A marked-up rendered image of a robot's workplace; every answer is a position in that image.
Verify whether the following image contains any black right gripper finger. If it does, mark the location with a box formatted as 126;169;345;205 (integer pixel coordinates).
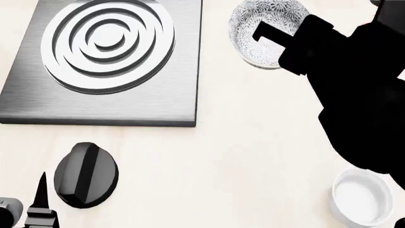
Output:
252;20;297;51

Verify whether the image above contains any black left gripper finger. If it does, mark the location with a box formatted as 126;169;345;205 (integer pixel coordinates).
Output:
32;171;51;210

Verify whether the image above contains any white patterned glass bowl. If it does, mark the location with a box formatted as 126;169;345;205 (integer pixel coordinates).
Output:
228;0;311;70

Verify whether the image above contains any grey metal stove plate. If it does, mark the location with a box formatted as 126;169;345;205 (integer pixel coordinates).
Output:
0;0;204;128

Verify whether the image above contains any white ramekin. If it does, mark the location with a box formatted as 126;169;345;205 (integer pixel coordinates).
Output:
328;167;395;227

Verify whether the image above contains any black stove knob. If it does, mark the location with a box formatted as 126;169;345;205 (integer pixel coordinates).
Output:
53;141;120;210

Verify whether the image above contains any white spiral burner ring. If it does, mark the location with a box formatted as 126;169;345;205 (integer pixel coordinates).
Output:
40;0;176;94

